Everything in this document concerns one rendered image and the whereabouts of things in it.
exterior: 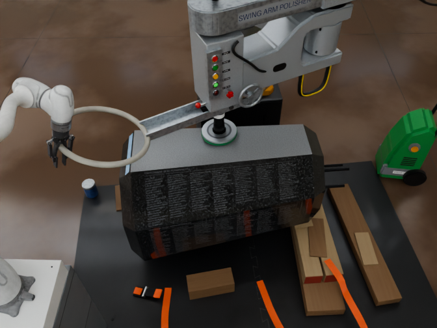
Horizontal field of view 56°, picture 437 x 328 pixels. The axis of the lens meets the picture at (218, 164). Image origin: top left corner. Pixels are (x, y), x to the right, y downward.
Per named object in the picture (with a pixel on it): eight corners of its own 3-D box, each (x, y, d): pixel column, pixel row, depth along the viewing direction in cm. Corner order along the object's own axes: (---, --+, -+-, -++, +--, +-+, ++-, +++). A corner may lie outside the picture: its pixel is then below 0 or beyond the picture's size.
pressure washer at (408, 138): (415, 156, 352) (457, 71, 287) (422, 187, 329) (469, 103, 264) (373, 151, 356) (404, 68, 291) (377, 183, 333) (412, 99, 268)
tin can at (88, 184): (93, 200, 326) (89, 189, 317) (83, 196, 329) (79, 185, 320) (101, 191, 332) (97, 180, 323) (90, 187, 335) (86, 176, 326)
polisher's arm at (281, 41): (318, 61, 262) (332, -15, 225) (341, 81, 248) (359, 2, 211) (214, 94, 242) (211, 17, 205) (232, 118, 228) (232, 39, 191)
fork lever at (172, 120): (246, 84, 247) (246, 78, 244) (262, 103, 236) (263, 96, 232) (138, 123, 231) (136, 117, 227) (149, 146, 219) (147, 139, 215)
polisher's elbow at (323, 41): (296, 48, 239) (300, 17, 225) (315, 34, 248) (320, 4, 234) (323, 60, 230) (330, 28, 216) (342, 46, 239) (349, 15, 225)
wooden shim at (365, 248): (354, 233, 293) (354, 232, 291) (367, 233, 293) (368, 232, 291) (363, 265, 276) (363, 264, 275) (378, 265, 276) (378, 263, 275)
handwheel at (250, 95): (254, 94, 231) (255, 71, 220) (263, 104, 225) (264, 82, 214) (231, 101, 227) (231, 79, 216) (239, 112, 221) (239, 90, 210)
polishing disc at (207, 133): (242, 136, 247) (242, 135, 246) (211, 148, 241) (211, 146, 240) (226, 115, 260) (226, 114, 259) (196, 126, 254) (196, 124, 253)
